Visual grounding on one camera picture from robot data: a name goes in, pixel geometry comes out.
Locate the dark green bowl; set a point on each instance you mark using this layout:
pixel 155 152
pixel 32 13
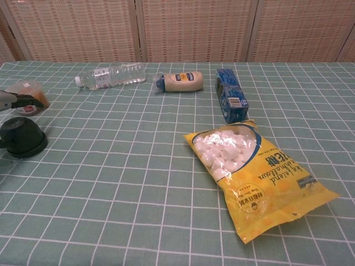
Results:
pixel 25 135

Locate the green checked tablecloth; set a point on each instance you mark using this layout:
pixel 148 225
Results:
pixel 124 180

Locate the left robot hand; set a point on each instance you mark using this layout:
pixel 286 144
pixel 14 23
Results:
pixel 16 100

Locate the clear jar with orange snack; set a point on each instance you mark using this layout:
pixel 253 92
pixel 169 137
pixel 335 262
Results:
pixel 36 90

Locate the mayonnaise squeeze bottle blue cap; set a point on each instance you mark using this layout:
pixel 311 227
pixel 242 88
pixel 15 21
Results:
pixel 183 81

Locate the yellow marshmallow bag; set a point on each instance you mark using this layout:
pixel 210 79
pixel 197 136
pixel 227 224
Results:
pixel 266 180

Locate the clear plastic water bottle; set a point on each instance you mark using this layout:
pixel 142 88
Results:
pixel 116 76

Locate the blue cardboard box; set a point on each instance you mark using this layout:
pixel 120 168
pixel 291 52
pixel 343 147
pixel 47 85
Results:
pixel 230 88

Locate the bamboo folding screen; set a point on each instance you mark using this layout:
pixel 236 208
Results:
pixel 194 27

